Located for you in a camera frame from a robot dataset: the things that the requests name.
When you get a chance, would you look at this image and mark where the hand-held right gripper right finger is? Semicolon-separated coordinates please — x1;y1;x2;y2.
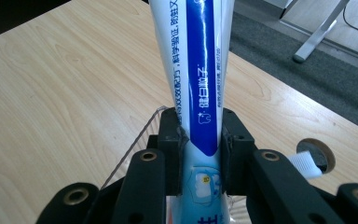
219;107;257;198

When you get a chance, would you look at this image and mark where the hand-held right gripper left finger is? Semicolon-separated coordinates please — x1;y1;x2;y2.
157;106;185;197

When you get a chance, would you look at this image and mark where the blue and white toothpaste tube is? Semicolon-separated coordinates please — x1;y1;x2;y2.
148;0;240;224

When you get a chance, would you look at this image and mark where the white metal desk frame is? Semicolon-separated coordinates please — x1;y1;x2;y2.
279;0;352;64

